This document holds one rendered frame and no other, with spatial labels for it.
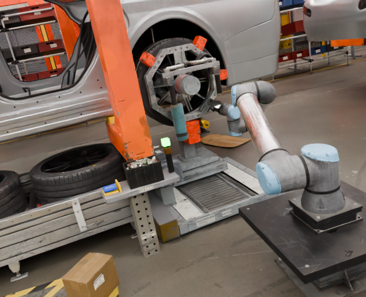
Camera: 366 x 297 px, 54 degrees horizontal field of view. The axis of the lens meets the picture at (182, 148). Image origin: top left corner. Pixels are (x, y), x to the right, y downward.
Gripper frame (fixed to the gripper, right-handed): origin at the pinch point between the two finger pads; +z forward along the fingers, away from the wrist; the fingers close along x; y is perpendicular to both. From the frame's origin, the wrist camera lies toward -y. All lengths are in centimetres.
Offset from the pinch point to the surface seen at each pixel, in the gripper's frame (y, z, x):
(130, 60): -80, -50, -13
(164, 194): -9, -29, -74
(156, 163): -43, -71, -54
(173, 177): -30, -72, -56
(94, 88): -81, 5, -37
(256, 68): 19.1, 2.2, 45.7
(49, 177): -80, -23, -99
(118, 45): -90, -50, -10
